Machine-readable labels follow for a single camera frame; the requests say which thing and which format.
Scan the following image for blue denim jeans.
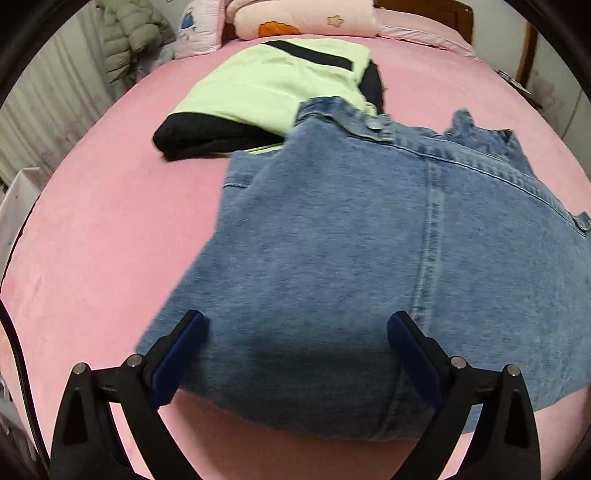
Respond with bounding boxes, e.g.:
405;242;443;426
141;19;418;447
138;97;590;440

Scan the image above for pink bed sheet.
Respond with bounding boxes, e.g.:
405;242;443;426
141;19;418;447
1;38;590;479

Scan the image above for white curtain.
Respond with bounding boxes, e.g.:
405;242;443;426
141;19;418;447
0;2;117;185

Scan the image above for light green black garment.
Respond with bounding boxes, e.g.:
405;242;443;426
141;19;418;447
152;38;384;162

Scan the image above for dark wooden nightstand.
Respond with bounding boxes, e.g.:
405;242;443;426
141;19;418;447
496;70;542;110

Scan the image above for beige puffer jacket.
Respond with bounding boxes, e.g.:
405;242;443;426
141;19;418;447
95;0;175;84

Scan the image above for white pink square cushion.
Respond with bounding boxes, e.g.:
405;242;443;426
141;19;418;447
174;0;225;59

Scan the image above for dark wooden headboard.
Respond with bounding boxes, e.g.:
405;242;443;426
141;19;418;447
374;0;474;44

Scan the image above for pink pillow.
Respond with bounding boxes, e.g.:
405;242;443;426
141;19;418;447
374;8;476;58

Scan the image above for folded pink cartoon quilt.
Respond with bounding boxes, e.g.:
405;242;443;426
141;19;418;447
225;0;378;40

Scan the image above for black cable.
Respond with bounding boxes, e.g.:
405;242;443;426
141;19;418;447
0;299;51;476

